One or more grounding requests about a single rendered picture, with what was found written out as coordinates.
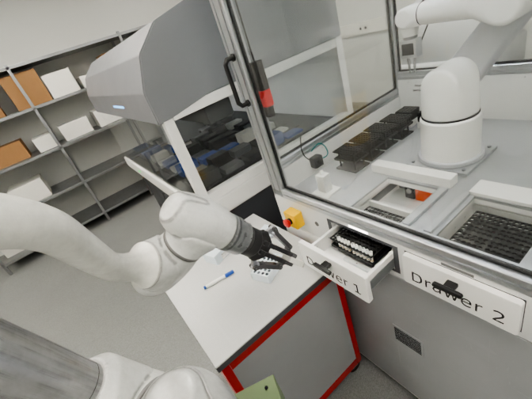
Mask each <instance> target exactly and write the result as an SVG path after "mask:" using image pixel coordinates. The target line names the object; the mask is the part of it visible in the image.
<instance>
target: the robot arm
mask: <svg viewBox="0 0 532 399"><path fill-rule="evenodd" d="M159 220H160V222H161V224H162V225H163V227H164V228H165V232H164V233H163V234H162V235H156V236H154V237H152V238H150V239H147V240H145V241H142V242H139V243H137V244H135V245H134V246H133V247H132V249H131V251H130V252H129V253H116V252H114V251H113V250H112V249H110V248H109V247H108V246H107V245H106V244H105V243H104V242H103V241H101V240H100V239H99V238H98V237H96V236H95V235H94V234H93V233H91V232H90V231H89V230H88V229H86V228H85V227H84V226H83V225H82V224H81V223H80V222H78V221H77V220H76V219H74V218H73V217H71V216H69V215H68V214H66V213H65V212H63V211H61V210H59V209H57V208H55V207H52V206H49V205H47V204H45V203H41V202H38V201H35V200H32V199H27V198H23V197H20V196H13V195H9V194H5V193H0V250H5V249H26V250H32V251H36V252H39V253H43V254H46V255H48V256H50V257H54V258H55V259H57V260H60V261H62V262H64V263H66V264H69V265H70V266H73V267H75V268H77V269H79V270H81V271H83V272H86V273H88V274H90V275H92V276H95V277H97V278H99V279H104V280H108V281H116V282H131V284H132V286H133V288H134V289H135V290H136V291H137V292H139V293H140V294H141V295H145V296H155V295H160V294H162V293H164V292H166V291H168V290H169V289H171V288H172V287H173V286H175V285H176V284H177V283H178V282H179V281H180V280H181V279H183V278H184V277H185V276H186V274H187V273H188V272H189V271H190V270H191V269H192V267H193V266H194V264H195V263H196V262H197V260H198V259H199V258H200V257H202V256H203V255H205V254H206V253H209V252H210V251H212V250H214V249H215V248H216V249H219V250H222V251H225V252H228V253H231V254H234V255H238V254H241V255H244V256H246V257H248V258H249V259H250V260H251V264H249V266H250V268H251V269H253V270H254V271H257V270H260V269H276V270H281V269H282V268H283V266H284V265H285V264H286V265H288V266H291V267H292V266H293V264H296V265H298V266H300V267H302V268H303V267H304V265H305V263H304V262H303V261H301V260H299V259H297V258H296V257H297V254H295V253H293V252H291V249H292V247H293V246H292V245H291V244H290V243H289V242H288V241H287V240H286V239H285V238H284V237H283V236H282V235H281V234H280V233H279V231H278V229H277V227H276V226H273V225H271V224H270V225H268V228H267V229H266V230H258V229H257V228H255V227H253V226H252V225H251V223H248V222H246V221H245V220H244V219H243V218H240V217H238V216H237V215H235V214H232V213H231V212H229V211H228V210H227V209H226V208H225V207H224V206H223V205H221V204H220V203H217V202H215V201H214V200H212V199H208V198H207V197H204V196H200V195H197V194H195V193H191V192H181V191H179V192H174V193H173V194H172V195H170V196H169V197H168V198H167V199H166V200H165V202H164V203H163V204H162V206H161V210H160V212H159ZM269 234H271V235H273V236H274V237H275V238H276V239H277V240H278V241H279V242H280V243H282V244H283V245H284V246H285V247H284V248H282V247H280V246H278V245H275V244H273V243H272V240H271V238H270V236H269ZM270 249H274V250H276V251H278V252H281V253H283V256H282V257H280V256H276V255H275V254H273V253H270V252H269V250H270ZM264 257H267V258H269V259H273V260H276V261H278V262H266V261H257V260H259V259H261V258H264ZM0 399H237V398H236V397H235V395H234V394H233V392H232V391H231V390H230V389H229V387H228V386H227V385H226V384H225V383H224V382H223V381H222V380H221V379H220V378H219V377H218V376H217V375H216V374H214V373H212V372H210V371H209V370H206V369H204V368H202V367H196V366H180V367H174V368H172V369H170V370H168V371H166V372H164V371H161V370H157V369H154V368H151V367H149V366H147V365H145V364H142V363H138V362H136V361H134V360H131V359H128V358H125V357H123V356H121V355H117V354H115V353H111V352H105V353H102V354H99V355H96V356H94V357H92V358H90V359H88V358H86V357H85V356H83V355H79V354H78V353H76V352H74V351H71V350H69V349H67V348H65V347H63V346H61V345H58V344H56V343H54V342H52V341H50V340H47V339H45V338H43V337H42V336H39V335H36V334H35V333H33V332H30V331H28V330H26V329H23V328H22V327H20V326H18V325H15V324H13V323H11V322H9V321H7V320H4V319H2V318H0Z"/></svg>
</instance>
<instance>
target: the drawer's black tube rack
mask: <svg viewBox="0 0 532 399"><path fill-rule="evenodd" d="M343 229H344V230H343ZM345 230H346V231H345ZM339 232H340V233H339ZM343 233H344V234H343ZM336 234H338V235H336ZM334 235H335V236H336V237H338V236H340V237H341V238H343V239H347V241H350V243H352V242H354V243H355V244H357V245H358V246H359V245H360V246H361V247H364V248H365V249H369V251H372V252H373V253H374V254H375V256H374V262H373V263H371V261H370V260H367V259H363V257H360V256H359V255H358V256H356V254H353V252H352V250H351V252H349V251H348V250H345V249H342V247H339V244H338V242H335V241H334V242H333V243H332V246H333V247H335V248H337V249H338V250H341V251H343V252H345V253H347V254H349V255H351V256H353V257H354V258H357V259H359V260H361V261H363V262H365V263H367V264H369V265H371V266H372V268H373V267H374V265H375V264H376V263H377V262H378V261H379V260H380V259H381V258H382V257H383V256H385V255H386V254H387V253H388V252H389V251H391V250H392V248H391V247H389V246H387V245H383V244H382V243H379V242H377V241H374V240H372V239H370V238H368V237H364V236H363V235H361V234H357V233H355V232H353V231H351V230H348V229H346V228H343V227H342V228H341V229H340V230H338V231H337V232H336V233H335V234H334Z"/></svg>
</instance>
